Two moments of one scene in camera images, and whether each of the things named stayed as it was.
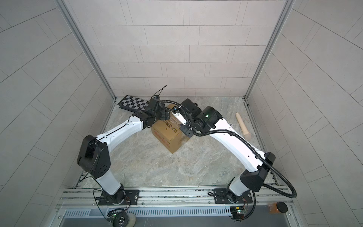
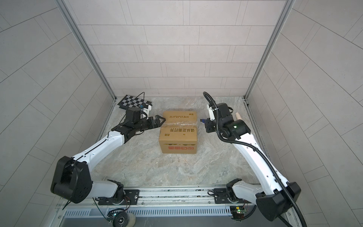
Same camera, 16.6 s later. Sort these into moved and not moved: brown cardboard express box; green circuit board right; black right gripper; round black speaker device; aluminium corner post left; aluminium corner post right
Moved: brown cardboard express box; black right gripper
Not moved: aluminium corner post right; round black speaker device; green circuit board right; aluminium corner post left
